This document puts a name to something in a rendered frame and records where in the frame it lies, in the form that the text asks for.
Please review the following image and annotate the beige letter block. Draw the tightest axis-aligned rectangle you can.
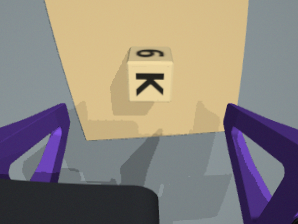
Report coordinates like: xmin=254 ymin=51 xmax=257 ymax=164
xmin=126 ymin=46 xmax=174 ymax=102

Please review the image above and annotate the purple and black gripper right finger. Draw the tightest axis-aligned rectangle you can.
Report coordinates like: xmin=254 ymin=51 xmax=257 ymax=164
xmin=223 ymin=103 xmax=298 ymax=224

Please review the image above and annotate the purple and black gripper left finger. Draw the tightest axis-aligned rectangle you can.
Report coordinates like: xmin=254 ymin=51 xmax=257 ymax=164
xmin=0 ymin=103 xmax=70 ymax=183

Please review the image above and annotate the tan mat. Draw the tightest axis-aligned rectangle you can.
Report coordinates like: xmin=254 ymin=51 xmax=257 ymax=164
xmin=45 ymin=0 xmax=248 ymax=140

